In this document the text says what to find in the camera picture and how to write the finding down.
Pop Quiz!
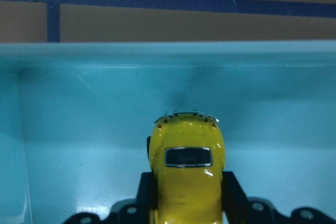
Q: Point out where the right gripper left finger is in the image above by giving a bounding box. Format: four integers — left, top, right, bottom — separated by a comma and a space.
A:
135, 172, 158, 223

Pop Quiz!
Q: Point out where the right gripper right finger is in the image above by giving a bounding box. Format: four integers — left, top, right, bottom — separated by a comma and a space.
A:
222, 172, 248, 223

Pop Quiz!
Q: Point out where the yellow beetle toy car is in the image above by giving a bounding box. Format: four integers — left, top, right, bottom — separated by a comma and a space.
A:
148, 112, 226, 223

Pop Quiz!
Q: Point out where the light blue storage box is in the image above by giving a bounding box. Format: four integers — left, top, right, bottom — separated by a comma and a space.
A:
1, 40, 335, 223

